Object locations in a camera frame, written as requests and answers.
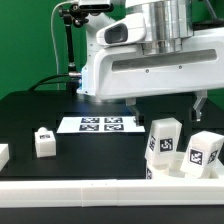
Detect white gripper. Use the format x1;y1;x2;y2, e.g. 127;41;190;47
93;28;224;126

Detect white round stool seat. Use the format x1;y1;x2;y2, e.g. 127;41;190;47
145;150;214;181

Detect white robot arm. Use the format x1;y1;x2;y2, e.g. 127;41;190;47
78;0;224;125

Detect white marker sheet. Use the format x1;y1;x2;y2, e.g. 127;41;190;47
57;116;145;134

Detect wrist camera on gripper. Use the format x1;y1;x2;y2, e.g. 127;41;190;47
96;13;146;47

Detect white U-shaped wall fence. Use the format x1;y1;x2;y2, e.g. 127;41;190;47
0;143;224;208

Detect black cables on table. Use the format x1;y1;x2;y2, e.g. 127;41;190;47
27;73;81;92

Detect white cable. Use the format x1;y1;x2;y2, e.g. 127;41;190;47
50;0;78;91

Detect camera on mount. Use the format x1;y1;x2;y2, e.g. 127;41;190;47
78;0;113;12

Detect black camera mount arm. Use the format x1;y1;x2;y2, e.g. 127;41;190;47
59;3;88;77

